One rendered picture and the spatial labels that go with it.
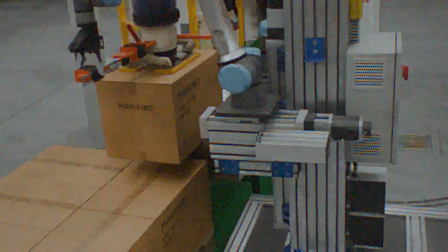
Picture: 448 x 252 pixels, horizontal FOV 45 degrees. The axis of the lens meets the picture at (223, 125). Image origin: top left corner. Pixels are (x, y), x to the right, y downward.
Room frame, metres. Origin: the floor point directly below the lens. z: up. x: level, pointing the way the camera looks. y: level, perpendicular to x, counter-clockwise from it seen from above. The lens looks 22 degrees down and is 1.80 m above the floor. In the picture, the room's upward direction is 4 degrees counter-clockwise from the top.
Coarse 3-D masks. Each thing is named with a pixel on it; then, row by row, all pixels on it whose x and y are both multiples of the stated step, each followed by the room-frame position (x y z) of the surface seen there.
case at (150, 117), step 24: (120, 72) 2.56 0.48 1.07; (144, 72) 2.53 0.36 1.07; (192, 72) 2.53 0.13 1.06; (216, 72) 2.80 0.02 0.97; (120, 96) 2.42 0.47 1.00; (144, 96) 2.37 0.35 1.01; (168, 96) 2.32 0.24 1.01; (192, 96) 2.51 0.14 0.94; (216, 96) 2.78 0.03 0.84; (120, 120) 2.43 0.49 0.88; (144, 120) 2.38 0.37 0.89; (168, 120) 2.33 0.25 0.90; (192, 120) 2.48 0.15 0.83; (120, 144) 2.43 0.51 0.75; (144, 144) 2.38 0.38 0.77; (168, 144) 2.33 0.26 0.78; (192, 144) 2.46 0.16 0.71
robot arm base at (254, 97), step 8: (248, 88) 2.03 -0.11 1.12; (256, 88) 2.04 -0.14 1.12; (232, 96) 2.07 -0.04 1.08; (240, 96) 2.03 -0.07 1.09; (248, 96) 2.02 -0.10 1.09; (256, 96) 2.03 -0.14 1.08; (264, 96) 2.05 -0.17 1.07; (232, 104) 2.05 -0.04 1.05; (240, 104) 2.02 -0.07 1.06; (248, 104) 2.01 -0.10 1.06; (256, 104) 2.02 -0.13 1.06; (264, 104) 2.04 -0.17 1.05
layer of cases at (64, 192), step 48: (0, 192) 2.43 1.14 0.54; (48, 192) 2.39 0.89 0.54; (96, 192) 2.36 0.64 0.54; (144, 192) 2.32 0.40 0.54; (192, 192) 2.42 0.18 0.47; (0, 240) 1.99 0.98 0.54; (48, 240) 1.96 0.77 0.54; (96, 240) 1.93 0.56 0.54; (144, 240) 1.97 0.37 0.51; (192, 240) 2.37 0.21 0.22
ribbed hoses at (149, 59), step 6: (180, 42) 2.80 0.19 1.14; (186, 42) 2.79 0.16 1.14; (192, 42) 2.77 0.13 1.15; (186, 48) 2.74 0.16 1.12; (192, 48) 2.75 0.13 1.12; (132, 60) 2.51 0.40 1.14; (138, 60) 2.51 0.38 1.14; (144, 60) 2.49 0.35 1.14; (150, 60) 2.47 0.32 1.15; (156, 60) 2.46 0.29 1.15; (162, 60) 2.47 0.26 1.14; (168, 60) 2.50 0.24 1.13; (168, 66) 2.51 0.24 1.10
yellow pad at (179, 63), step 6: (186, 54) 2.72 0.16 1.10; (192, 54) 2.72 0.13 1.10; (198, 54) 2.74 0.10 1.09; (174, 60) 2.57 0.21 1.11; (180, 60) 2.61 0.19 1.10; (186, 60) 2.63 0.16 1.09; (192, 60) 2.67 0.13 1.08; (162, 66) 2.53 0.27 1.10; (174, 66) 2.52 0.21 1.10; (180, 66) 2.54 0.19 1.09; (156, 72) 2.49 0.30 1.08; (162, 72) 2.48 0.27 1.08; (168, 72) 2.47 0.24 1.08; (174, 72) 2.48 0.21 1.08
